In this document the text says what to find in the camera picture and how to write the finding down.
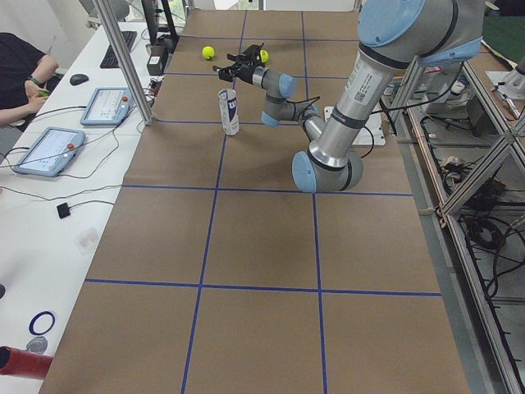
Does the black keyboard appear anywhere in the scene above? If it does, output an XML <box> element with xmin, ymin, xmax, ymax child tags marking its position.
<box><xmin>99</xmin><ymin>30</ymin><xmax>139</xmax><ymax>70</ymax></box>

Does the aluminium side rack frame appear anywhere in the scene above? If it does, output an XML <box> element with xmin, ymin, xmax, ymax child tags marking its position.
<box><xmin>393</xmin><ymin>51</ymin><xmax>524</xmax><ymax>393</ymax></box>

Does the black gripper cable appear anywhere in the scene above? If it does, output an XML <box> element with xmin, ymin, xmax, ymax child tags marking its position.
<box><xmin>286</xmin><ymin>95</ymin><xmax>325</xmax><ymax>120</ymax></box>

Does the brown paper table mat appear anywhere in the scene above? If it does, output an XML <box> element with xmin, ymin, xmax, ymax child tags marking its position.
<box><xmin>42</xmin><ymin>11</ymin><xmax>468</xmax><ymax>393</ymax></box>

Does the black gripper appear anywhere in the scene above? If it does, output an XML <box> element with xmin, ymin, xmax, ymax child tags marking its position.
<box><xmin>212</xmin><ymin>52</ymin><xmax>256</xmax><ymax>85</ymax></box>

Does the yellow Roland Garros tennis ball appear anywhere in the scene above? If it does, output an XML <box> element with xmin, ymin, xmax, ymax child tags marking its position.
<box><xmin>259</xmin><ymin>49</ymin><xmax>269</xmax><ymax>64</ymax></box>

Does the grey aluminium frame post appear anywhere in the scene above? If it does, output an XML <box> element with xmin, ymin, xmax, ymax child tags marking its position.
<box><xmin>94</xmin><ymin>0</ymin><xmax>153</xmax><ymax>126</ymax></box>

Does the small black square device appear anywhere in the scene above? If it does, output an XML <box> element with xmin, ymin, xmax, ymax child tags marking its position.
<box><xmin>57</xmin><ymin>203</ymin><xmax>71</xmax><ymax>219</ymax></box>

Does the far blue teach pendant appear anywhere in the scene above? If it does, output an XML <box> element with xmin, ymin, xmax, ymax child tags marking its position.
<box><xmin>80</xmin><ymin>87</ymin><xmax>134</xmax><ymax>126</ymax></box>

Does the near blue teach pendant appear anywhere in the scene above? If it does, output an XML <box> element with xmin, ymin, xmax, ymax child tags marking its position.
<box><xmin>12</xmin><ymin>126</ymin><xmax>85</xmax><ymax>177</ymax></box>

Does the black box with label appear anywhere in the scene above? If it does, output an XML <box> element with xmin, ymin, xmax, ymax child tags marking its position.
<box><xmin>147</xmin><ymin>45</ymin><xmax>168</xmax><ymax>76</ymax></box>

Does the blue teach pendant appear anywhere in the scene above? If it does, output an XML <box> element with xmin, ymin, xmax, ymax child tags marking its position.
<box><xmin>12</xmin><ymin>126</ymin><xmax>85</xmax><ymax>177</ymax></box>
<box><xmin>80</xmin><ymin>87</ymin><xmax>134</xmax><ymax>126</ymax></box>

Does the black computer mouse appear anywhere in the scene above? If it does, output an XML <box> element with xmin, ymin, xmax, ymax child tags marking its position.
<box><xmin>69</xmin><ymin>73</ymin><xmax>89</xmax><ymax>86</ymax></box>

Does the black monitor stand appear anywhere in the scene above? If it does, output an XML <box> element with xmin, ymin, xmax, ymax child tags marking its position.
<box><xmin>141</xmin><ymin>0</ymin><xmax>179</xmax><ymax>50</ymax></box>

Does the person in black shirt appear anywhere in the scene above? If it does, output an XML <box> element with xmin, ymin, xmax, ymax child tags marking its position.
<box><xmin>1</xmin><ymin>32</ymin><xmax>58</xmax><ymax>127</ymax></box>

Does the red cylinder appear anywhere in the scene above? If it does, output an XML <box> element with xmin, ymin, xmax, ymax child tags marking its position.
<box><xmin>1</xmin><ymin>346</ymin><xmax>53</xmax><ymax>380</ymax></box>

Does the blue tape ring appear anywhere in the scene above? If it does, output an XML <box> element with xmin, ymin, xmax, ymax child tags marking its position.
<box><xmin>29</xmin><ymin>310</ymin><xmax>57</xmax><ymax>336</ymax></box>

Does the grey tape roll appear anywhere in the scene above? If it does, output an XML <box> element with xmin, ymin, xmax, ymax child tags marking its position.
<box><xmin>25</xmin><ymin>336</ymin><xmax>48</xmax><ymax>355</ymax></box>

